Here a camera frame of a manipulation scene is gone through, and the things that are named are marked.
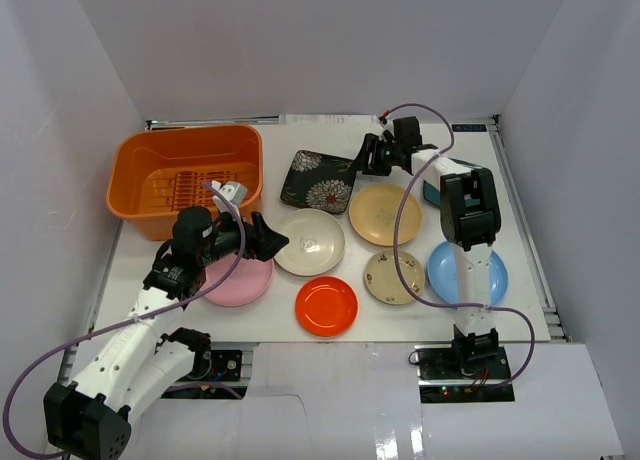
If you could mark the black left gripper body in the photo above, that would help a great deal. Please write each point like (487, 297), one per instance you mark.
(254, 235)

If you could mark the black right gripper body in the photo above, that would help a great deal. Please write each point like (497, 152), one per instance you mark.
(386, 156)

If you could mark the black floral square plate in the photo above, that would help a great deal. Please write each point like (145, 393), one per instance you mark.
(319, 181)

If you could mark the dark teal square plate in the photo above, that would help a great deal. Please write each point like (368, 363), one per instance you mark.
(431, 195)

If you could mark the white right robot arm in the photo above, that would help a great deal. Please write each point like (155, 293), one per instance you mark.
(470, 220)

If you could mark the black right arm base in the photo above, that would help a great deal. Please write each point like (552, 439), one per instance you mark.
(442, 379)

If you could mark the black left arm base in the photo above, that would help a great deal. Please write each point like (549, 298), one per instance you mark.
(216, 365)

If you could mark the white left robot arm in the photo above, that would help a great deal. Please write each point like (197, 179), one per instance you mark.
(92, 416)

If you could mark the orange plastic bin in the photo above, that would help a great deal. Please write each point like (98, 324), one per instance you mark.
(156, 174)

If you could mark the pink round plate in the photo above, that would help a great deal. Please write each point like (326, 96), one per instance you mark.
(249, 280)

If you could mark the yellow round plate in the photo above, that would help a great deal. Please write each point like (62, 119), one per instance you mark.
(373, 211)

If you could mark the cream round plate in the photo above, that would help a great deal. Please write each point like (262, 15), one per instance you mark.
(316, 242)

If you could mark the small blue label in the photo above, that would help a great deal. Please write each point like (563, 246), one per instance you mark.
(469, 128)

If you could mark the white paper sheet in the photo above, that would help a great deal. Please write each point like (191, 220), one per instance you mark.
(328, 119)

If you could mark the orange round plate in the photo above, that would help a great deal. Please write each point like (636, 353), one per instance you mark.
(326, 306)

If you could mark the beige floral small plate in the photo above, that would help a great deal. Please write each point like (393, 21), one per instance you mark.
(382, 281)

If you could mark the blue round plate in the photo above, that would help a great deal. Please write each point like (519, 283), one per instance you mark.
(441, 272)

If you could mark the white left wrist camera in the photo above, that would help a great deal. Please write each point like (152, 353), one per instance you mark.
(233, 192)

